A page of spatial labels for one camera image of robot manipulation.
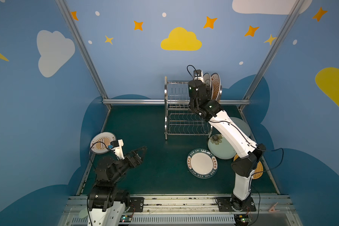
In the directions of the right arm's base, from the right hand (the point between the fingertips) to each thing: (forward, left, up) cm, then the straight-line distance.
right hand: (207, 85), depth 73 cm
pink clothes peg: (-48, -38, -42) cm, 74 cm away
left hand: (-31, +30, -17) cm, 46 cm away
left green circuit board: (-57, +39, -42) cm, 81 cm away
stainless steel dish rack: (+8, +13, -38) cm, 41 cm away
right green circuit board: (-53, -21, -43) cm, 72 cm away
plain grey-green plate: (+8, -36, -43) cm, 57 cm away
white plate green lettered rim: (-25, -3, -42) cm, 49 cm away
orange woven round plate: (-39, -19, -10) cm, 44 cm away
